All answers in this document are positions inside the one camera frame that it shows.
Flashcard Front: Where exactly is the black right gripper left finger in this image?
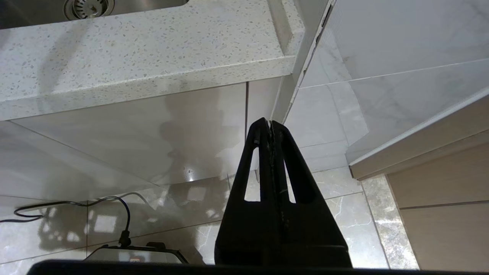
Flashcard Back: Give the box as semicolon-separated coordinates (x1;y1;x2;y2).
215;118;282;267

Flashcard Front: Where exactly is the narrow white cabinet panel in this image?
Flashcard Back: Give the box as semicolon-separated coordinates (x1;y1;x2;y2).
246;76;285;172

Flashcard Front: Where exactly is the round metal sink drain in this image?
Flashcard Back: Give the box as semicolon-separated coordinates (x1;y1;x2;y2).
63;0;115;20

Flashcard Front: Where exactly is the thin black cable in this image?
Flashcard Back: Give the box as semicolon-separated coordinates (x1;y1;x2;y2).
0;196;132;247

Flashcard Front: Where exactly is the beige cabinet front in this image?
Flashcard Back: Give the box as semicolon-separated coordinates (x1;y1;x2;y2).
350;87;489;272

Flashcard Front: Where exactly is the white glossy cabinet door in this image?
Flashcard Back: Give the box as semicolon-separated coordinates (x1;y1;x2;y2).
0;82;247;202

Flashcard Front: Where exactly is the stainless steel sink basin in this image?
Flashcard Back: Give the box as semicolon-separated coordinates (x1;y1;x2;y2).
0;0;189;30

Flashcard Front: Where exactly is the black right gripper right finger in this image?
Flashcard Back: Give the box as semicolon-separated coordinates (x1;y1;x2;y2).
273;121;352;268

